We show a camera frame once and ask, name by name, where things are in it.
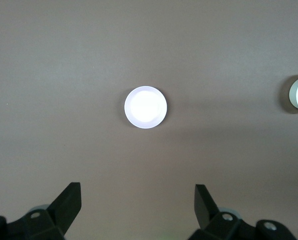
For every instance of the pink bowl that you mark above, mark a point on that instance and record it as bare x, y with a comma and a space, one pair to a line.
145, 107

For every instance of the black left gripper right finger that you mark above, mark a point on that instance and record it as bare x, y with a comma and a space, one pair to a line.
213, 225

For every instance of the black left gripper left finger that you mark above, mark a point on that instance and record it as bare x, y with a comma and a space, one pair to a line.
51, 222

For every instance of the brown table cover mat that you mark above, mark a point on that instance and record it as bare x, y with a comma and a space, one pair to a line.
64, 75

